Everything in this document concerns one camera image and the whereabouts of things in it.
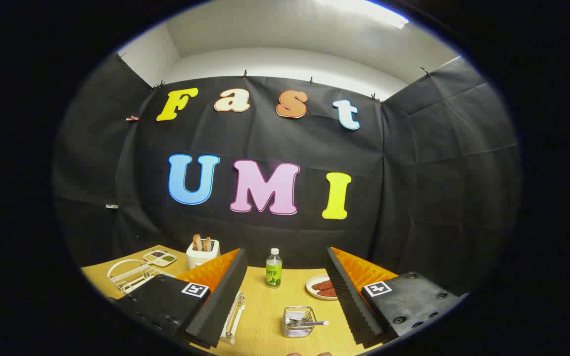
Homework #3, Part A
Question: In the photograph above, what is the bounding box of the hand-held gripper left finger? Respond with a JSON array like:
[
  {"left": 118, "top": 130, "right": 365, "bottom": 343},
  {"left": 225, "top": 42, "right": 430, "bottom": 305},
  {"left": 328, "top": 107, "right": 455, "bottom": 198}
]
[{"left": 114, "top": 248, "right": 248, "bottom": 350}]

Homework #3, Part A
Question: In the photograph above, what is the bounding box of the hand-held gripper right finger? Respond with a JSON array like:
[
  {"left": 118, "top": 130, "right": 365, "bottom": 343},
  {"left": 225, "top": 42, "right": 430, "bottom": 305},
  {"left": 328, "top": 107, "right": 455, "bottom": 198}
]
[{"left": 326, "top": 246, "right": 469, "bottom": 349}]

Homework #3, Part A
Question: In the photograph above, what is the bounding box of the silver wire basket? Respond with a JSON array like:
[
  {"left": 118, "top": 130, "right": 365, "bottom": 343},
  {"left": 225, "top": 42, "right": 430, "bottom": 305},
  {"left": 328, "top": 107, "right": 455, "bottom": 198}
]
[{"left": 283, "top": 307, "right": 317, "bottom": 338}]

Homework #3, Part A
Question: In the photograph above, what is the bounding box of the white wire dish rack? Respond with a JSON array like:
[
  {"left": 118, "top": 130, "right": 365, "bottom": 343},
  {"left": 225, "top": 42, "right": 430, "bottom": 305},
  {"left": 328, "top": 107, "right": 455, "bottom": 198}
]
[{"left": 107, "top": 259, "right": 245, "bottom": 345}]

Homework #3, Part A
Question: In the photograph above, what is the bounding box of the white plate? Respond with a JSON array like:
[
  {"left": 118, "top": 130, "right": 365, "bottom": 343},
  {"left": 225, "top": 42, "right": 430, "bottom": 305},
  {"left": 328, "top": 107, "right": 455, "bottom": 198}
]
[{"left": 306, "top": 275, "right": 337, "bottom": 301}]

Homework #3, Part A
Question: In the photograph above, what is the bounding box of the white toaster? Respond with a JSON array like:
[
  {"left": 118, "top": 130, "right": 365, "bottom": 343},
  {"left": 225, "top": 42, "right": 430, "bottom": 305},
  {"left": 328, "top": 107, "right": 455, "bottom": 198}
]
[{"left": 186, "top": 239, "right": 221, "bottom": 270}]

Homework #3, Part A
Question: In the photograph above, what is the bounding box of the green label drink bottle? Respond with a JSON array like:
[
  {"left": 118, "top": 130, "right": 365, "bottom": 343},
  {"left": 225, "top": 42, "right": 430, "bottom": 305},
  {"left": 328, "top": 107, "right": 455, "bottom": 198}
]
[{"left": 266, "top": 248, "right": 283, "bottom": 289}]

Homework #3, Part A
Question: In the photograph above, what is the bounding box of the white compartment seasoning tray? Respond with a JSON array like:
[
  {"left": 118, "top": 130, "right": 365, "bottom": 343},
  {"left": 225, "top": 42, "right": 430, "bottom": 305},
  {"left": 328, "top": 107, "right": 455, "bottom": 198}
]
[{"left": 143, "top": 250, "right": 177, "bottom": 267}]

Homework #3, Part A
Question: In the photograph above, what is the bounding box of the black backdrop cloth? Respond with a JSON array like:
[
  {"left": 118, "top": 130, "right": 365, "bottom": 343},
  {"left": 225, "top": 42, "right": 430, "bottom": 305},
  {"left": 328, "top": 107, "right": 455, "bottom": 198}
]
[{"left": 52, "top": 52, "right": 521, "bottom": 297}]

